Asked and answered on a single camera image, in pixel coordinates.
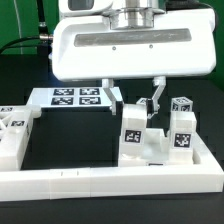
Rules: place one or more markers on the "white tagged cube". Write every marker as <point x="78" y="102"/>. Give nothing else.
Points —
<point x="181" y="104"/>
<point x="142" y="101"/>

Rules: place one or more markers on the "white tag sheet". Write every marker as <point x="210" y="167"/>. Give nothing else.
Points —
<point x="69" y="97"/>

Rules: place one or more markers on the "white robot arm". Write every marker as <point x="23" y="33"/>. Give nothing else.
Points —
<point x="139" y="14"/>

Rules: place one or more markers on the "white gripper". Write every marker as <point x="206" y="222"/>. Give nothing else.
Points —
<point x="180" y="43"/>

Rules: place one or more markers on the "white U-shaped frame fence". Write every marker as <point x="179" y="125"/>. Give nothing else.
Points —
<point x="203" y="176"/>

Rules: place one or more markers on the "white chair seat part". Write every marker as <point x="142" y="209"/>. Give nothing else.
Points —
<point x="155" y="151"/>

